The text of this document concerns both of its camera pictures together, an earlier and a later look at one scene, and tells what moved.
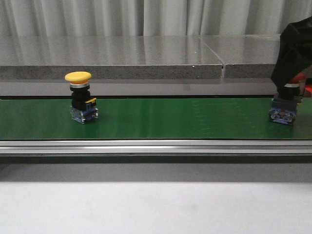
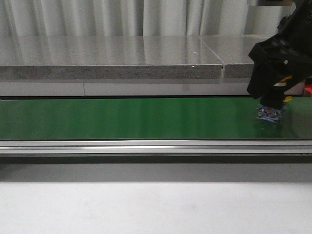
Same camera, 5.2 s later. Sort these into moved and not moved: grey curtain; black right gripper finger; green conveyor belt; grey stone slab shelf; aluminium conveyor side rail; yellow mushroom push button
Moved: yellow mushroom push button; black right gripper finger
Not moved: grey curtain; aluminium conveyor side rail; green conveyor belt; grey stone slab shelf
